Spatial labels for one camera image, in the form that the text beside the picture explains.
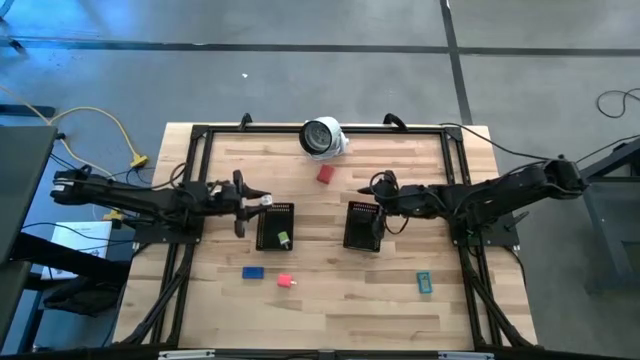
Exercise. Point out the black bag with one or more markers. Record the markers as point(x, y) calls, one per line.
point(80, 297)

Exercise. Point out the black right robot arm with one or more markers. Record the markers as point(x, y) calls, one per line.
point(500, 192)

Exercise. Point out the grey metal cart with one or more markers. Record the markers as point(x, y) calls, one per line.
point(610, 235)

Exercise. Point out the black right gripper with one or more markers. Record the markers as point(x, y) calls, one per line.
point(395, 200)

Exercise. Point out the teal rectangular card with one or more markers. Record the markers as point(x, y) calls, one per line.
point(424, 283)

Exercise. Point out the pink red plug adapter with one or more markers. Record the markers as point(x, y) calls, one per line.
point(285, 281)

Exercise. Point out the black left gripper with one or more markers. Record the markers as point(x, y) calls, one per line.
point(239, 205)

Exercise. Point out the blue block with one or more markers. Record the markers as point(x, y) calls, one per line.
point(253, 272)

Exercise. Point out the white paper sheet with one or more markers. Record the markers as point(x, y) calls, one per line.
point(90, 235)

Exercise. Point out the black mesh basket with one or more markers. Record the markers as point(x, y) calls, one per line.
point(270, 230)
point(357, 230)

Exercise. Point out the black table clamp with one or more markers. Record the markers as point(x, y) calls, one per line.
point(245, 120)
point(395, 120)

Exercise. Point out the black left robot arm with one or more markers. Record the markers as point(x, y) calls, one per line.
point(140, 195)

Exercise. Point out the green white plug adapter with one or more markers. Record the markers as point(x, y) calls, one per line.
point(284, 238)

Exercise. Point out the dark grey desk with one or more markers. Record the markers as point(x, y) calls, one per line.
point(20, 175)

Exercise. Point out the yellow power plug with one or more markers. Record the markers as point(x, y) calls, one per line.
point(114, 214)

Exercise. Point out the black diagonal bar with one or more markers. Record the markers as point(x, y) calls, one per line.
point(65, 257)

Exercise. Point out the silver aluminium bracket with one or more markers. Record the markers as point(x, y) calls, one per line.
point(465, 356)
point(185, 354)

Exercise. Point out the white cylindrical security camera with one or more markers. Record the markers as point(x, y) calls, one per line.
point(320, 137)

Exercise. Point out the red block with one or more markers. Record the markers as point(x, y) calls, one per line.
point(325, 174)

